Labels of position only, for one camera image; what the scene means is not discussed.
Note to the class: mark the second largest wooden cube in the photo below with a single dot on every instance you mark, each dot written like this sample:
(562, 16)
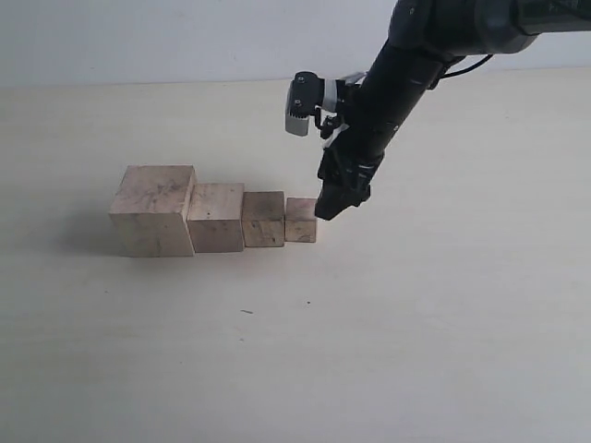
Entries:
(214, 218)

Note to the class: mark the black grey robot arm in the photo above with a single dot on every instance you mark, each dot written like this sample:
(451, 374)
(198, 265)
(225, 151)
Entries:
(425, 39)

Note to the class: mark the third largest wooden cube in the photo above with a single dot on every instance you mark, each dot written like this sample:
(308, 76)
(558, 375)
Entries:
(263, 216)

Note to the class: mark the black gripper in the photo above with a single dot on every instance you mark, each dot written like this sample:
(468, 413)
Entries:
(376, 110)

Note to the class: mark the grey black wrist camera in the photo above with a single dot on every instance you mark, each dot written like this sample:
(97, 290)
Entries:
(308, 95)

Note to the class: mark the smallest wooden cube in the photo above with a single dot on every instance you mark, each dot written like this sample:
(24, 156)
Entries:
(301, 224)

